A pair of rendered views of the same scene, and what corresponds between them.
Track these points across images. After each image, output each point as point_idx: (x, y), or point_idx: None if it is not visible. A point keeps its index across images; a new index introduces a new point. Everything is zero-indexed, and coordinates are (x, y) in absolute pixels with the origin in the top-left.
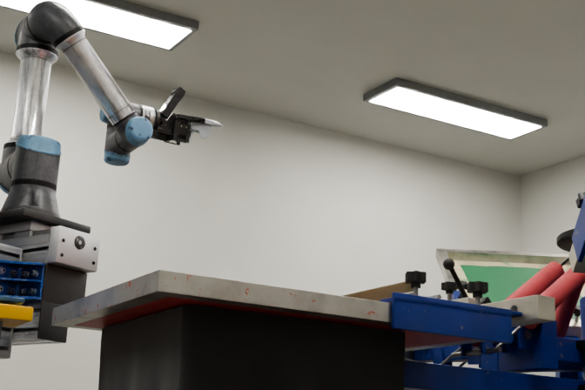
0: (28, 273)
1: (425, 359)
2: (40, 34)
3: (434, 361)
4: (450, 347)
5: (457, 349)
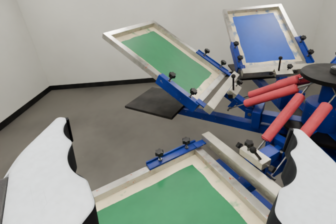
0: None
1: (259, 170)
2: None
3: (265, 170)
4: (271, 158)
5: (282, 161)
